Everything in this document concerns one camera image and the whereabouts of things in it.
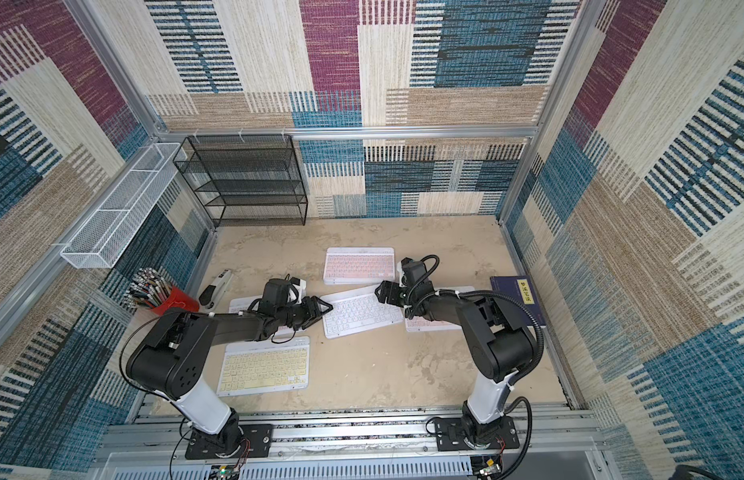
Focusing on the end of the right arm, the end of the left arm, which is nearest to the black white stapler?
the end of the left arm

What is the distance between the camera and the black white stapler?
961 mm

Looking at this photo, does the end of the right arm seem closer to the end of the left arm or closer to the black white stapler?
the end of the left arm
